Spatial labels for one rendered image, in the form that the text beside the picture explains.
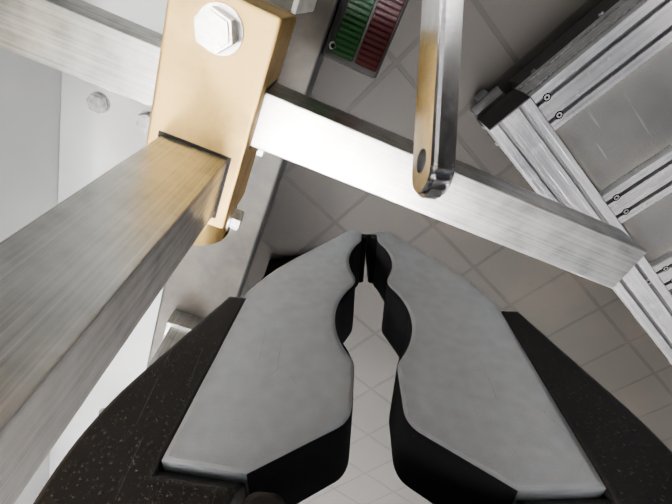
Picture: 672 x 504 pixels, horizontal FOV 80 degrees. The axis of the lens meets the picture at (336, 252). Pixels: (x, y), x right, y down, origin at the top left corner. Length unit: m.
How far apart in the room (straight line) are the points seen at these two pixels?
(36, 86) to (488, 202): 0.42
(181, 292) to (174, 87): 0.29
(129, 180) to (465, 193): 0.17
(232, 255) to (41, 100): 0.24
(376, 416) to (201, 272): 1.39
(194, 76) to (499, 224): 0.18
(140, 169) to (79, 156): 0.35
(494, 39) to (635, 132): 0.36
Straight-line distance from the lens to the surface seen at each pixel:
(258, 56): 0.21
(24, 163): 0.51
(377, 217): 1.17
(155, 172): 0.19
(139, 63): 0.24
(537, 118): 0.91
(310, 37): 0.35
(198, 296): 0.47
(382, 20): 0.34
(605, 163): 1.02
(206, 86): 0.22
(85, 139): 0.53
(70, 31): 0.25
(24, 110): 0.49
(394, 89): 1.06
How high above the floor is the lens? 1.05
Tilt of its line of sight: 58 degrees down
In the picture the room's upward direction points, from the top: 175 degrees counter-clockwise
